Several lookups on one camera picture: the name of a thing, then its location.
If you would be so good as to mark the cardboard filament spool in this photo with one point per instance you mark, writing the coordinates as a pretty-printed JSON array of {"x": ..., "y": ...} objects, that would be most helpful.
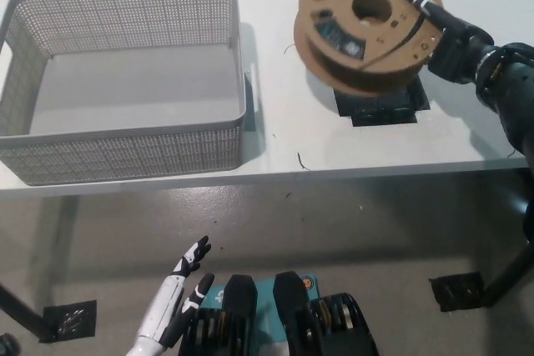
[{"x": 334, "y": 60}]

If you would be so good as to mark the hooked filament scrap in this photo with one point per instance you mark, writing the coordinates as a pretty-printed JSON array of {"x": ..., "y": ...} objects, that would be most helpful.
[{"x": 303, "y": 162}]

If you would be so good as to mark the grey perforated plastic basket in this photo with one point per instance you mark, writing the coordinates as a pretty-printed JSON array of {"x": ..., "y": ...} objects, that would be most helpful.
[{"x": 125, "y": 151}]

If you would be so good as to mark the black teal robot body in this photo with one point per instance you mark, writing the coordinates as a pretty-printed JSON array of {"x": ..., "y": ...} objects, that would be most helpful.
[{"x": 292, "y": 322}]

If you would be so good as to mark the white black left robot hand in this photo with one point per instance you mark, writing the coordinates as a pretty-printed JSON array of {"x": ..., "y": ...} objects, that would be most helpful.
[{"x": 162, "y": 310}]

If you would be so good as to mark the black round floor object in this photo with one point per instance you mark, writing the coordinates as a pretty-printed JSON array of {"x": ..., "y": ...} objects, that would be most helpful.
[{"x": 8, "y": 345}]

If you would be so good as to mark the black floor foot plate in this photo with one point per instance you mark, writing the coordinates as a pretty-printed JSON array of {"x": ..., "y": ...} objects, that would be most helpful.
[
  {"x": 456, "y": 291},
  {"x": 71, "y": 322}
]

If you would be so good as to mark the grey table leg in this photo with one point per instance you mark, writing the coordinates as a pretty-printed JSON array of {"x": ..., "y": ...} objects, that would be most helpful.
[{"x": 63, "y": 243}]

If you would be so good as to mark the black spool stand plate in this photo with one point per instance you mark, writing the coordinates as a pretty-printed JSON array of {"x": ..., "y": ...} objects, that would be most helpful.
[{"x": 384, "y": 112}]

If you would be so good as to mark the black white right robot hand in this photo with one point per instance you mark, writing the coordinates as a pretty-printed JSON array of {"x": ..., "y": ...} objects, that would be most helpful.
[{"x": 456, "y": 51}]

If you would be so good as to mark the short curved filament scrap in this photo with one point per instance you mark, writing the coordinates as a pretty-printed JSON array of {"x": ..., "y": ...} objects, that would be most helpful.
[{"x": 288, "y": 48}]

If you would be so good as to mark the long curved filament scrap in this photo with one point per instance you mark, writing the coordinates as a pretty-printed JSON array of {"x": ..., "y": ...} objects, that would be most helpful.
[{"x": 511, "y": 155}]

